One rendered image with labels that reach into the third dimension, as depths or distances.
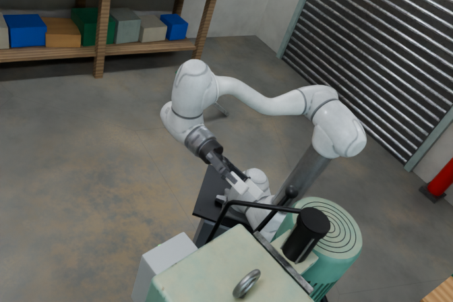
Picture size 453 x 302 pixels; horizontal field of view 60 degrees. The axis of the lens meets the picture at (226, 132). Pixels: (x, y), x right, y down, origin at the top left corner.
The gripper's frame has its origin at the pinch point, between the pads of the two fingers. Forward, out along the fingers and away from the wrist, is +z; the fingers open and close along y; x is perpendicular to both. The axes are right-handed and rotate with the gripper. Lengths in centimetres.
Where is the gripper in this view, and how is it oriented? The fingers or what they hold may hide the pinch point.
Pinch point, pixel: (251, 191)
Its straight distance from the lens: 114.6
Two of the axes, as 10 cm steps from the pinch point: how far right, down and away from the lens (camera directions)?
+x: 6.5, -7.5, -0.7
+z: 6.5, 6.1, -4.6
